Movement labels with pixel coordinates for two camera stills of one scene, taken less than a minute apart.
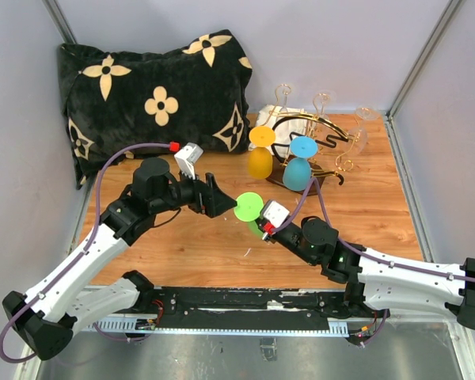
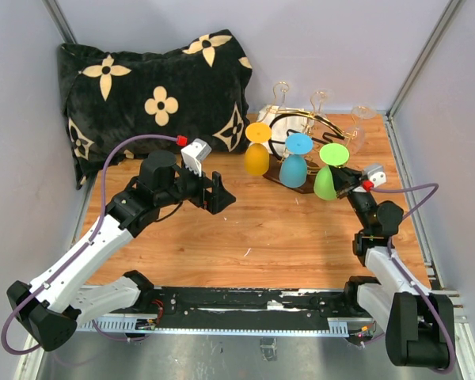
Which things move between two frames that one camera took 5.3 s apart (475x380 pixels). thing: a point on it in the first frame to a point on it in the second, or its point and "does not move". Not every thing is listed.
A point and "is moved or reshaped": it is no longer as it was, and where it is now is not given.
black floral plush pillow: (196, 93) does not move
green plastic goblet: (248, 207) to (332, 154)
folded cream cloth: (286, 122) does not move
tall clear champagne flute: (358, 137) does not move
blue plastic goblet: (298, 171) is moved or reshaped
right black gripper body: (288, 237) to (362, 203)
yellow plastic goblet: (260, 158) is moved or reshaped
